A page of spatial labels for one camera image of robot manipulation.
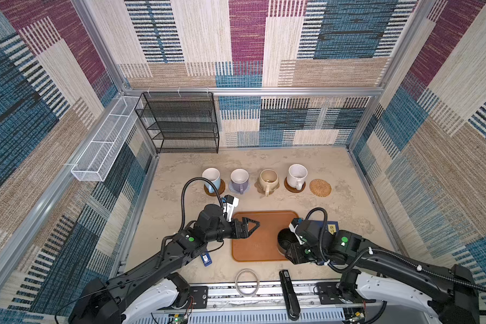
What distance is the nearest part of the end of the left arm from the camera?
66 centimetres

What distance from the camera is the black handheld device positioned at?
685 millimetres

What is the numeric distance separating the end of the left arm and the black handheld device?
0.24m
